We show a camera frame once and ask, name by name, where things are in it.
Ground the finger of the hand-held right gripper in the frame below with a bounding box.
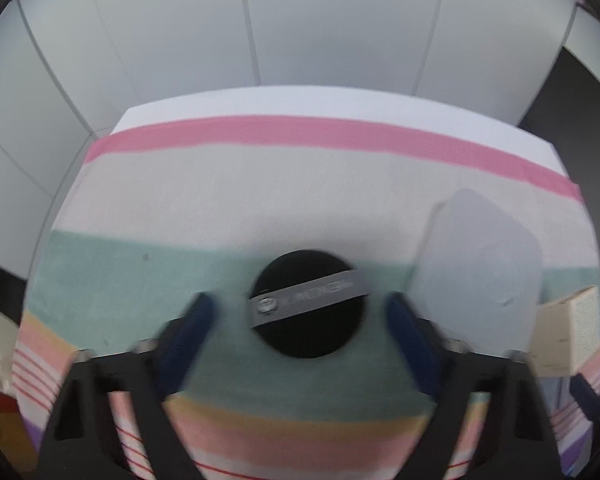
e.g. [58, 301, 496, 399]
[569, 374, 600, 428]

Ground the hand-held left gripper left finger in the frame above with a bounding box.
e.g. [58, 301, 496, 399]
[37, 292, 216, 480]

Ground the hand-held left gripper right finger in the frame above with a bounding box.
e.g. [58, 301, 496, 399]
[385, 292, 563, 480]

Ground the black powder puff grey ribbon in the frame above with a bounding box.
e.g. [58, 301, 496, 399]
[247, 249, 372, 359]

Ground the beige cube box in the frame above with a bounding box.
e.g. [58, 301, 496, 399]
[529, 285, 600, 378]

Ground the white square plastic lid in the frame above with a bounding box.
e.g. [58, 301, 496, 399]
[409, 188, 545, 361]

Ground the striped pastel table cloth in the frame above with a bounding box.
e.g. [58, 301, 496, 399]
[11, 115, 600, 480]

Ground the brown cardboard box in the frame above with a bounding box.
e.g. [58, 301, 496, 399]
[0, 375, 38, 473]

